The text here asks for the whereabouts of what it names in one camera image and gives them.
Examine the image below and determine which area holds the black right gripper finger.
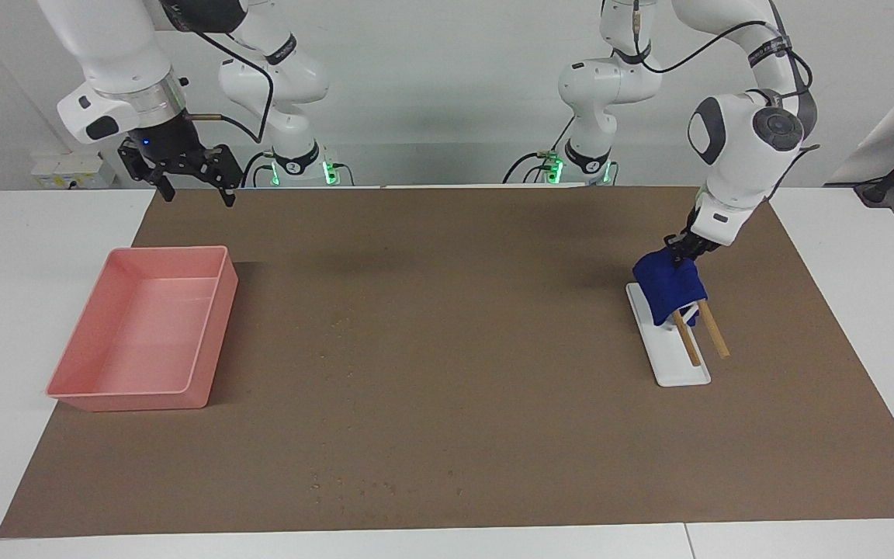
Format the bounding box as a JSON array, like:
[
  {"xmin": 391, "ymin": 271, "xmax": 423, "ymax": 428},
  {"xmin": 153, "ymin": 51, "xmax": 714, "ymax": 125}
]
[
  {"xmin": 211, "ymin": 142, "xmax": 245, "ymax": 208},
  {"xmin": 148, "ymin": 160, "xmax": 178, "ymax": 203}
]

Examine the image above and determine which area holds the dark blue towel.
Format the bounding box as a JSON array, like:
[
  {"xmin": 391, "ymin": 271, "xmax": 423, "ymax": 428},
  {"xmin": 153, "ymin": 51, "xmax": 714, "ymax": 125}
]
[{"xmin": 632, "ymin": 250, "xmax": 709, "ymax": 325}]

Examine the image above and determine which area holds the white rack with wooden rods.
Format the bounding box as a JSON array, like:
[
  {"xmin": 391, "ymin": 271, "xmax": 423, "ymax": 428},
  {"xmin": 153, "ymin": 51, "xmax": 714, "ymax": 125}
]
[{"xmin": 626, "ymin": 281, "xmax": 731, "ymax": 387}]

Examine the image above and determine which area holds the pink plastic tray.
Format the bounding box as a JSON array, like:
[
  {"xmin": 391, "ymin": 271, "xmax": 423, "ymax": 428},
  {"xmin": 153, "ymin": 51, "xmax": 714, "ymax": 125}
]
[{"xmin": 45, "ymin": 245, "xmax": 239, "ymax": 412}]

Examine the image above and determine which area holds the brown table mat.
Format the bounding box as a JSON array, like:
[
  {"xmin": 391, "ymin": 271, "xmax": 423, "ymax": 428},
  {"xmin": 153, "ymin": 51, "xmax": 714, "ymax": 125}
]
[{"xmin": 0, "ymin": 185, "xmax": 894, "ymax": 540}]

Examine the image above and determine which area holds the black right base cable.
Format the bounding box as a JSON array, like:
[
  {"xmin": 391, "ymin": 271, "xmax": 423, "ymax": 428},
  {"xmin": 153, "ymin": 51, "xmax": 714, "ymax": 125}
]
[{"xmin": 241, "ymin": 151, "xmax": 277, "ymax": 187}]

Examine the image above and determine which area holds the black base cable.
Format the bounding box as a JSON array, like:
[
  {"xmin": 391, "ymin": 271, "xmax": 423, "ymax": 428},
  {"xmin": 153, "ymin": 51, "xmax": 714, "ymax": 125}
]
[
  {"xmin": 241, "ymin": 151, "xmax": 277, "ymax": 187},
  {"xmin": 503, "ymin": 116, "xmax": 576, "ymax": 185}
]

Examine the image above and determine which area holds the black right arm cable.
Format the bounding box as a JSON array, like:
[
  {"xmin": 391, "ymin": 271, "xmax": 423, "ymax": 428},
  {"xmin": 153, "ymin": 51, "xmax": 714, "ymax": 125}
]
[{"xmin": 183, "ymin": 27, "xmax": 275, "ymax": 144}]

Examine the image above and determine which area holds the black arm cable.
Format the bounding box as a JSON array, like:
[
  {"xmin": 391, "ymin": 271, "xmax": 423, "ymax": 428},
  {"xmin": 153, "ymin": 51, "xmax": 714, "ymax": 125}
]
[
  {"xmin": 183, "ymin": 27, "xmax": 275, "ymax": 144},
  {"xmin": 633, "ymin": 16, "xmax": 819, "ymax": 183}
]

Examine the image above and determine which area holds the white wall socket box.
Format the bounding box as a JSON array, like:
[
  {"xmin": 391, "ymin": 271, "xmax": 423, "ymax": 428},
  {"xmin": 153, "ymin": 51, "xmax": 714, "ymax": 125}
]
[{"xmin": 30, "ymin": 151, "xmax": 116, "ymax": 189}]

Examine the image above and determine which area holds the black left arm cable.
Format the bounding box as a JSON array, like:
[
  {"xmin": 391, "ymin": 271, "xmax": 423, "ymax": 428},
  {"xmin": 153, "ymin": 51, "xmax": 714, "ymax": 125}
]
[{"xmin": 633, "ymin": 16, "xmax": 819, "ymax": 183}]

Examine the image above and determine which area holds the black left base cable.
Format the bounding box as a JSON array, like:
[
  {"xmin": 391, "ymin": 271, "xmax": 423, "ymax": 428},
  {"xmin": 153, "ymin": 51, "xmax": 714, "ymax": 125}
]
[{"xmin": 503, "ymin": 116, "xmax": 576, "ymax": 185}]

